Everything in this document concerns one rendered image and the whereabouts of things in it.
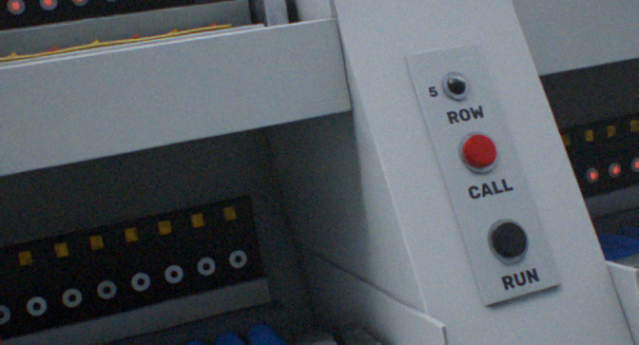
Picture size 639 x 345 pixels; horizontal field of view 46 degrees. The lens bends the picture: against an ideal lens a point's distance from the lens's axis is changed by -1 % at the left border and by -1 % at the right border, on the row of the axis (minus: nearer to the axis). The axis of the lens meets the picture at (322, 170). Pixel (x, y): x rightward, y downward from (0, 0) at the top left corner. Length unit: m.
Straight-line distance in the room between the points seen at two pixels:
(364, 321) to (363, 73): 0.13
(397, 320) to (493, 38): 0.15
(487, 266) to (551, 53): 0.13
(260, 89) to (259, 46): 0.02
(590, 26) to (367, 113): 0.14
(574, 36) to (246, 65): 0.18
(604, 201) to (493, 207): 0.25
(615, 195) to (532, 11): 0.22
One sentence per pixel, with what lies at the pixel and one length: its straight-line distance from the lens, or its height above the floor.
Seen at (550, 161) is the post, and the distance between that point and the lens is 0.38.
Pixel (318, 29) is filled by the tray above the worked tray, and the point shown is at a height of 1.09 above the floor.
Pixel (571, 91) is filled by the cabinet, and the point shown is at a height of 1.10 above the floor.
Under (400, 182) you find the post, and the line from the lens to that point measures 0.35.
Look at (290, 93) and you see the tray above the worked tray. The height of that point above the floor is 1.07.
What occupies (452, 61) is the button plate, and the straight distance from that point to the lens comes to 0.37.
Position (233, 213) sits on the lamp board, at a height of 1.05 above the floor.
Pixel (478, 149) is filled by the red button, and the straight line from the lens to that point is 0.36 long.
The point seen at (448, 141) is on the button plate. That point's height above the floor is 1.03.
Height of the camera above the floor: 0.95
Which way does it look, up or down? 13 degrees up
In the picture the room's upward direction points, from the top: 16 degrees counter-clockwise
